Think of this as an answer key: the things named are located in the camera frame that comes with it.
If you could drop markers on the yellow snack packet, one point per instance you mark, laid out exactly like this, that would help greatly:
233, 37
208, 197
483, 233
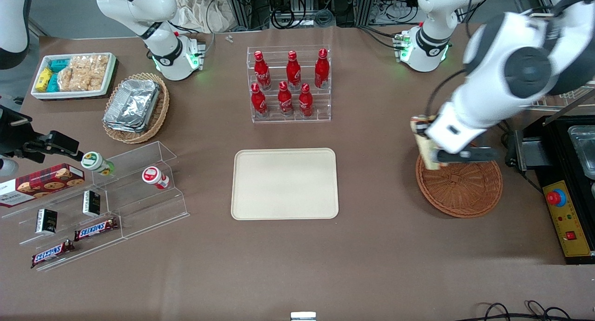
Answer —
43, 79

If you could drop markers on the triangle sandwich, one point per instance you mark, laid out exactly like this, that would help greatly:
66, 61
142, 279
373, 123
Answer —
428, 158

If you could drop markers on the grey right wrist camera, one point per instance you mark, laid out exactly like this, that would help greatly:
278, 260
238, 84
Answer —
7, 167

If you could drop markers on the light wicker basket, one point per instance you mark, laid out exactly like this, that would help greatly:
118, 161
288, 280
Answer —
160, 112

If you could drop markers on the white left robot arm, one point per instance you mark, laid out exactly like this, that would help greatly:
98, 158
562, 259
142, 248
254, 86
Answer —
492, 56

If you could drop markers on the brown wicker basket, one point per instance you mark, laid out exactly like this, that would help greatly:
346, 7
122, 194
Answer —
460, 191

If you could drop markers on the red tartan cookie box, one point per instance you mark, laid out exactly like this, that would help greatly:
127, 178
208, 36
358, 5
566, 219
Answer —
42, 184

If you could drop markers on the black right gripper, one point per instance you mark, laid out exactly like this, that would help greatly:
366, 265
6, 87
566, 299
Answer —
12, 139

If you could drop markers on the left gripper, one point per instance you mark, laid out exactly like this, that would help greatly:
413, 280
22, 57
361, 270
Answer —
419, 129

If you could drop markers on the small black box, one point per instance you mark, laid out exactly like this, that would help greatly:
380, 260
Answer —
91, 203
46, 221

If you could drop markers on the red emergency stop button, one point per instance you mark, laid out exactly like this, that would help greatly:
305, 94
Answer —
555, 198

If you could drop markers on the white rectangular snack tray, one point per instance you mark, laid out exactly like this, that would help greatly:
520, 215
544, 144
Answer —
109, 75

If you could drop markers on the aluminium frame post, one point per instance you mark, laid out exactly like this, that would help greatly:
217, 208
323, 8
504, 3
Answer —
365, 5
241, 5

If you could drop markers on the green lid yogurt bottle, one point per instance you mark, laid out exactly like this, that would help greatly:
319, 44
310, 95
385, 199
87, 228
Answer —
95, 162

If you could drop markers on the clear acrylic stepped shelf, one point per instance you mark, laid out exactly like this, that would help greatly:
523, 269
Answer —
139, 209

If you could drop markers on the beige plastic tray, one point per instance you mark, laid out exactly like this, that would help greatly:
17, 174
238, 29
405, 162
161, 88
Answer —
284, 184

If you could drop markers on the yellow panel control box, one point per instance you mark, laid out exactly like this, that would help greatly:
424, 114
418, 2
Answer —
569, 219

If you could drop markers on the clear acrylic bottle rack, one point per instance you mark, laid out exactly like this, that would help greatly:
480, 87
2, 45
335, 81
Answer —
325, 102

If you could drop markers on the red rocker switch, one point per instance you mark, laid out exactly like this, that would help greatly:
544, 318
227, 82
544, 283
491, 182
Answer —
571, 236

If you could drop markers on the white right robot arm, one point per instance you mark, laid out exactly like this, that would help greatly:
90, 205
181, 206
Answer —
139, 5

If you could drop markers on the teal snack packet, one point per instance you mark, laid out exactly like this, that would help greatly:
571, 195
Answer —
59, 65
53, 83

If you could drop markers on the beige cloth bag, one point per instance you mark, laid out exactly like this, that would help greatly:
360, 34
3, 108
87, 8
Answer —
204, 12

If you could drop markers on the red cola bottle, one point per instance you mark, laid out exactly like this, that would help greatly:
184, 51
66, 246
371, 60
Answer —
258, 101
261, 72
321, 72
285, 100
305, 101
293, 72

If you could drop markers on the steel pan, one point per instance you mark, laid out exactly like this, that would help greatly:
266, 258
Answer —
585, 151

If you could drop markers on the clear rice cracker bag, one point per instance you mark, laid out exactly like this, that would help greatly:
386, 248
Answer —
65, 79
90, 72

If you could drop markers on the silver bracket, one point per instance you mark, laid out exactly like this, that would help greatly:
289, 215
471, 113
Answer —
303, 316

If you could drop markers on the brown snickers bar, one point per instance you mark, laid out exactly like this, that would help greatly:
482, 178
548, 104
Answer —
95, 229
51, 253

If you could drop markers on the black machine with grey plate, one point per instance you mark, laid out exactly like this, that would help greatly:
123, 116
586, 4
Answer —
534, 153

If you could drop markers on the red lid yogurt bottle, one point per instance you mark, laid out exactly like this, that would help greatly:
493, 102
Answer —
155, 177

